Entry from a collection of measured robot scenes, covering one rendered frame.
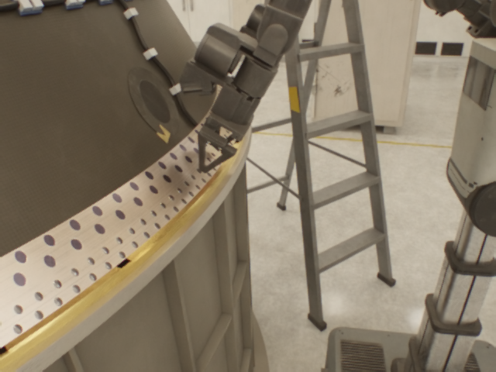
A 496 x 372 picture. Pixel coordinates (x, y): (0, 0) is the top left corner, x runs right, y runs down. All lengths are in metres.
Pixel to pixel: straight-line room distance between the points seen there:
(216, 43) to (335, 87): 3.39
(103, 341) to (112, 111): 0.34
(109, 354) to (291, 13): 0.56
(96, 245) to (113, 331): 0.15
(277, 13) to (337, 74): 3.37
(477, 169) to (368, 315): 1.30
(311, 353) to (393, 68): 2.82
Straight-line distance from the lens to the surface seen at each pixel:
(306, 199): 1.66
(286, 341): 1.91
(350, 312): 2.06
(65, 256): 0.52
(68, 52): 0.62
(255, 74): 0.60
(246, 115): 0.63
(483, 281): 1.13
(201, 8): 8.42
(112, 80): 0.65
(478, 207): 0.92
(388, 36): 3.87
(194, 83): 0.64
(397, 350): 1.62
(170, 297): 0.69
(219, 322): 0.95
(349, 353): 1.57
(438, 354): 1.30
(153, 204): 0.59
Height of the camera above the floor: 1.50
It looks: 28 degrees down
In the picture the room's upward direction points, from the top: 2 degrees counter-clockwise
